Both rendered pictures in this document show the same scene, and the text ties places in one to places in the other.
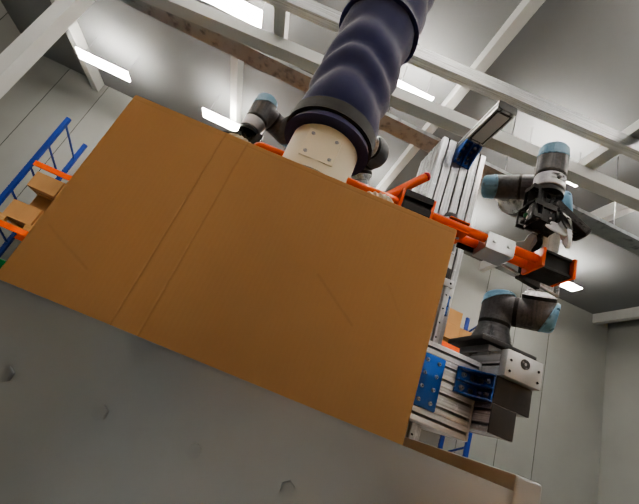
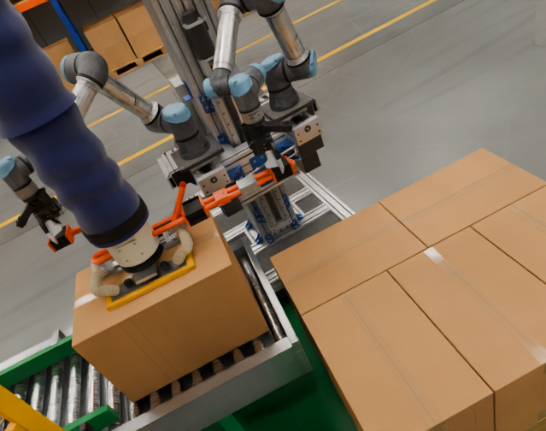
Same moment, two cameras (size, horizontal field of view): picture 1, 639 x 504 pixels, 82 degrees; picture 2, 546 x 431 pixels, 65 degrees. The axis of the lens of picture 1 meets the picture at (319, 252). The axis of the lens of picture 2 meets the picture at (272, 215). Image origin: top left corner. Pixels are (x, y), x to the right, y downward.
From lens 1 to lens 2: 1.47 m
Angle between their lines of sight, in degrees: 59
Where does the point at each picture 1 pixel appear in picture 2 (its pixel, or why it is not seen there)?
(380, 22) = (55, 154)
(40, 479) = (207, 416)
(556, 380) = not seen: outside the picture
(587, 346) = not seen: outside the picture
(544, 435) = not seen: outside the picture
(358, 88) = (108, 214)
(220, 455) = (231, 391)
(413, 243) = (220, 284)
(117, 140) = (94, 358)
